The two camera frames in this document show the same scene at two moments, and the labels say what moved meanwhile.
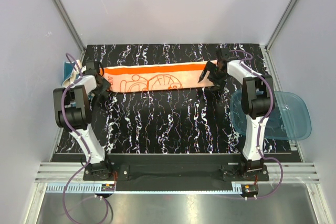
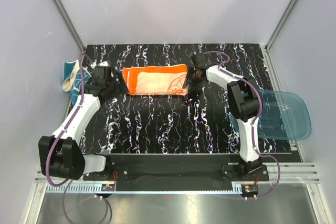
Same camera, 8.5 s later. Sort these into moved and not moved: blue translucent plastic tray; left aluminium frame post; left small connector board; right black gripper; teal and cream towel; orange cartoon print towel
Moved: orange cartoon print towel; right black gripper
Not moved: blue translucent plastic tray; left aluminium frame post; left small connector board; teal and cream towel
